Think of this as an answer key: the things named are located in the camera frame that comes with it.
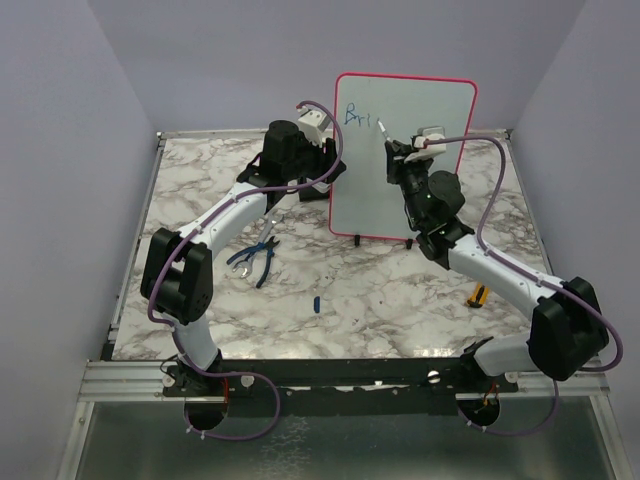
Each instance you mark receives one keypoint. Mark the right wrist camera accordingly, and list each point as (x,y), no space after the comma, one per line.
(424,147)

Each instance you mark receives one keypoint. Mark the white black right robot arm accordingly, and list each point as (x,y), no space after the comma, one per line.
(566,325)

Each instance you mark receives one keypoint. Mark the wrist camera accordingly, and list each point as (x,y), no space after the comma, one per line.
(313,124)
(424,147)

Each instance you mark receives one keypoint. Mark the aluminium table frame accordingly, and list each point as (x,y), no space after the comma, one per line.
(378,301)

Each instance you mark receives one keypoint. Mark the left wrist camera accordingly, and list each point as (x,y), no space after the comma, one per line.
(313,124)

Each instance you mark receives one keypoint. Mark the yellow utility knife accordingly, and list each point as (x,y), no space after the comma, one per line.
(479,296)

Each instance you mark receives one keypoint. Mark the pink framed whiteboard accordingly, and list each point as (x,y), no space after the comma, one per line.
(361,200)

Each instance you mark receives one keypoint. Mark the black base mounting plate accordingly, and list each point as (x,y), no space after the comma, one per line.
(344,387)

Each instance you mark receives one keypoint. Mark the silver open-end wrench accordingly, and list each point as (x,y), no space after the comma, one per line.
(244,259)

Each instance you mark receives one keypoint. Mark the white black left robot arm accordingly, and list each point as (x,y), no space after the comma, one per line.
(177,280)

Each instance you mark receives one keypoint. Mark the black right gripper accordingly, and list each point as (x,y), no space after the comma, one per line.
(398,153)

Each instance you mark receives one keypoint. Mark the blue white whiteboard marker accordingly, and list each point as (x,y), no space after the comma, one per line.
(384,132)

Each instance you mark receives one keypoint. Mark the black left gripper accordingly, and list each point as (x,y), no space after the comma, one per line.
(325,156)

